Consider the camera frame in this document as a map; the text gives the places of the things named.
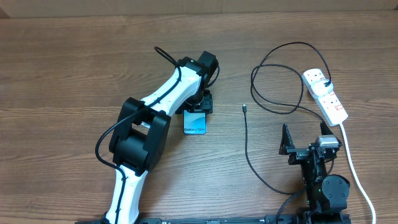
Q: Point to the white charger plug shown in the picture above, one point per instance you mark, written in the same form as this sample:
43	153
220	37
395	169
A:
321	88

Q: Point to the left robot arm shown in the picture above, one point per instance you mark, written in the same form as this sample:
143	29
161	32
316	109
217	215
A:
139	136

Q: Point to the blue Galaxy smartphone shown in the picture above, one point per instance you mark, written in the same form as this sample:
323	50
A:
194	123

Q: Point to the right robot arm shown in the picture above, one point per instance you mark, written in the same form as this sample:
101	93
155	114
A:
326	193

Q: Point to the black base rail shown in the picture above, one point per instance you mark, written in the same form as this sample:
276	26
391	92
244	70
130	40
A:
268	219

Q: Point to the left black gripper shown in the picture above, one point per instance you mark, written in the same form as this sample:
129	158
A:
206	105

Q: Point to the white power strip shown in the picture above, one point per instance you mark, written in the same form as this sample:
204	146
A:
330	105

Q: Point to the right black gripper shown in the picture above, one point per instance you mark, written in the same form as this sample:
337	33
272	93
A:
296	154

